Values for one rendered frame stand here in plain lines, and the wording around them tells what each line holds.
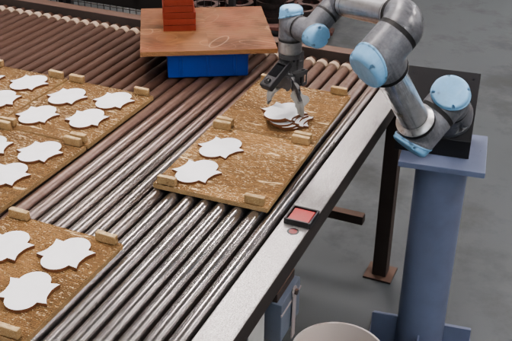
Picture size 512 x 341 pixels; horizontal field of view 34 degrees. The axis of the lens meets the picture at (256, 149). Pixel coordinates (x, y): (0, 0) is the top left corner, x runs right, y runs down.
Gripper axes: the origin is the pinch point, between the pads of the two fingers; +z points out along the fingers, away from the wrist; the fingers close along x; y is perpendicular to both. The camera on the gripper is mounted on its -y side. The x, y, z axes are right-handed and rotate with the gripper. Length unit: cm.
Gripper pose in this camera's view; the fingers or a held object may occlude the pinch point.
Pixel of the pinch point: (283, 112)
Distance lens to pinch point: 272.0
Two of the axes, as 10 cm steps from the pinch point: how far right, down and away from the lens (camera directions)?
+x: -7.4, -3.2, 5.9
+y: 6.7, -3.3, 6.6
